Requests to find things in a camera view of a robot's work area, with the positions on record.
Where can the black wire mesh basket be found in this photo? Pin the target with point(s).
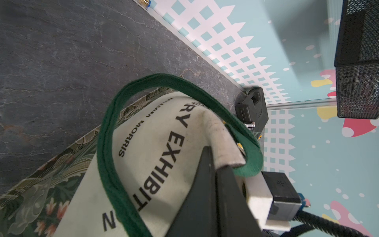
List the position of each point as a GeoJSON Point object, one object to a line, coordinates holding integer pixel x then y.
{"type": "Point", "coordinates": [357, 85]}

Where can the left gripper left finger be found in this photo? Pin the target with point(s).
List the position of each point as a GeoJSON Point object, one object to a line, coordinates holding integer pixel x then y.
{"type": "Point", "coordinates": [197, 216]}

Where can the black plastic tool case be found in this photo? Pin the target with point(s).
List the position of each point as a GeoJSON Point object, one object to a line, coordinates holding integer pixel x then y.
{"type": "Point", "coordinates": [252, 111]}

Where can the black box in basket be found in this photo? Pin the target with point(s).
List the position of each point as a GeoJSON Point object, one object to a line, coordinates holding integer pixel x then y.
{"type": "Point", "coordinates": [350, 38]}

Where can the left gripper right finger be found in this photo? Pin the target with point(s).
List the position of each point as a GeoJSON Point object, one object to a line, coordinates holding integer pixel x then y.
{"type": "Point", "coordinates": [234, 218]}

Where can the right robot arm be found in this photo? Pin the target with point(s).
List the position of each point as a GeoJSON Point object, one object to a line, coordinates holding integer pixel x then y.
{"type": "Point", "coordinates": [278, 207]}

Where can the beige canvas tote bag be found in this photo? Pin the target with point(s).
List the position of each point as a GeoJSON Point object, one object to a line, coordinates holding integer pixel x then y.
{"type": "Point", "coordinates": [130, 176]}

